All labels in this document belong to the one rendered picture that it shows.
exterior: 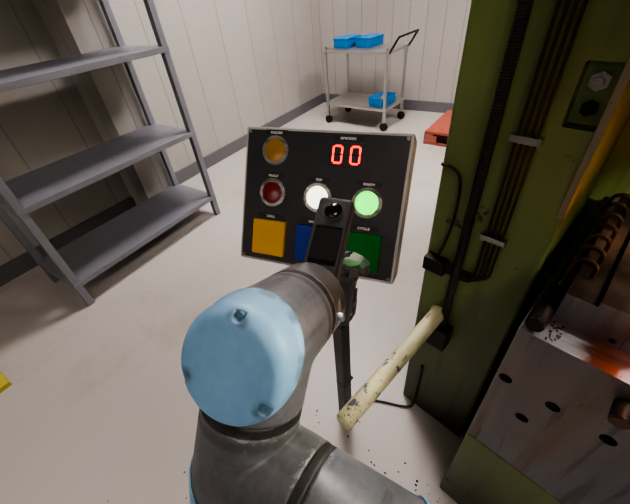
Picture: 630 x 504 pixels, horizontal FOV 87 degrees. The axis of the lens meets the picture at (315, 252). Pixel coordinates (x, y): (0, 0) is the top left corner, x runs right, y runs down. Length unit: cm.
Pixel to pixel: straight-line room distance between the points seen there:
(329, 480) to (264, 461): 5
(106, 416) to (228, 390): 165
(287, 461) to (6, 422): 194
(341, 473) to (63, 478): 162
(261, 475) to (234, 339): 12
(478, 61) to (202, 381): 68
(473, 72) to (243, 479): 72
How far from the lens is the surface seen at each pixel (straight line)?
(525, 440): 95
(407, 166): 63
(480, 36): 75
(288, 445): 31
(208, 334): 25
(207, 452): 32
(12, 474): 201
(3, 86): 209
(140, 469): 170
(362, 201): 64
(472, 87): 76
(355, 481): 30
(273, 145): 71
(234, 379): 25
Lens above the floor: 142
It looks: 39 degrees down
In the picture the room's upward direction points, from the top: 6 degrees counter-clockwise
